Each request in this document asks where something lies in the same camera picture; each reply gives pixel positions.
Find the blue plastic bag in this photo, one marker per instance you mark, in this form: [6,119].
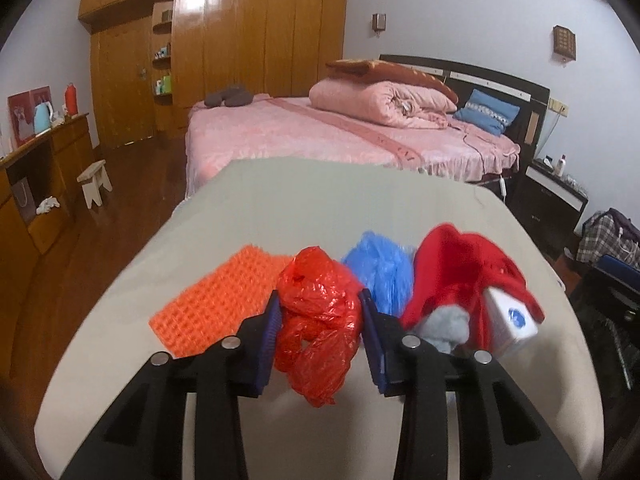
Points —
[385,268]

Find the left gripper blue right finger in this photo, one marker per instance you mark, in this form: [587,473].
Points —
[501,434]

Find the folded pink quilt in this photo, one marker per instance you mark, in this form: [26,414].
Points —
[385,103]

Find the wooden wardrobe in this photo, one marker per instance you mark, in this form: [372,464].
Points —
[152,60]

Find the black white nightstand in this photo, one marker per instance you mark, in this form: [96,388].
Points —
[547,208]

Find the wooden sideboard desk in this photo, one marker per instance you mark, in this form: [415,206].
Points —
[47,165]

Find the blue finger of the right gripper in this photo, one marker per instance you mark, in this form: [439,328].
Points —
[617,268]

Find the white cloth in desk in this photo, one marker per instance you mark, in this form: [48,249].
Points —
[47,205]

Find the red knit glove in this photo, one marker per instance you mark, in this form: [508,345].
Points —
[451,267]

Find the light blue electric kettle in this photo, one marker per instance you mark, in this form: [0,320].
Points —
[43,113]

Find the red brown patterned pillow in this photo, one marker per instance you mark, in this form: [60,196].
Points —
[373,71]

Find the small wall switch lamp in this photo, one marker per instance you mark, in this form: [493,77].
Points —
[378,22]

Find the small white wooden stool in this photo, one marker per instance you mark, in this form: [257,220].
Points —
[92,180]

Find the dark wooden headboard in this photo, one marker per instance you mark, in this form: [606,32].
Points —
[531,98]

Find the bed with pink sheet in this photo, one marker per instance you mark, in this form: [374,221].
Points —
[290,127]

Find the blue pillow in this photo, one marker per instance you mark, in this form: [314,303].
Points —
[487,113]

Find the red picture box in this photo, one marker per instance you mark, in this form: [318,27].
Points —
[21,109]

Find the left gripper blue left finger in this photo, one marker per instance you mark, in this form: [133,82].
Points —
[139,436]

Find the white medicine box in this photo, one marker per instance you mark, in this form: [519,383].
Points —
[512,326]

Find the wall power outlet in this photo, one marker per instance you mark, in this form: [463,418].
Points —
[558,107]

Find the red thermos bottle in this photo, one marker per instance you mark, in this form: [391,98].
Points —
[70,100]

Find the white lotion bottle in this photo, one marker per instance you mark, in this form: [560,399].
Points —
[560,166]

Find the grey sock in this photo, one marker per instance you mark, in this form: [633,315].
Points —
[445,328]

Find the grey slippers on bed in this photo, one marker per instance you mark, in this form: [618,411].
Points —
[232,96]

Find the beige table cloth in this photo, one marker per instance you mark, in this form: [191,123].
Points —
[311,214]

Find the red plastic bag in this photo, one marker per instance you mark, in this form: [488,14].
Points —
[321,324]

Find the brown wall lamp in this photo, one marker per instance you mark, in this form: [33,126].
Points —
[564,43]

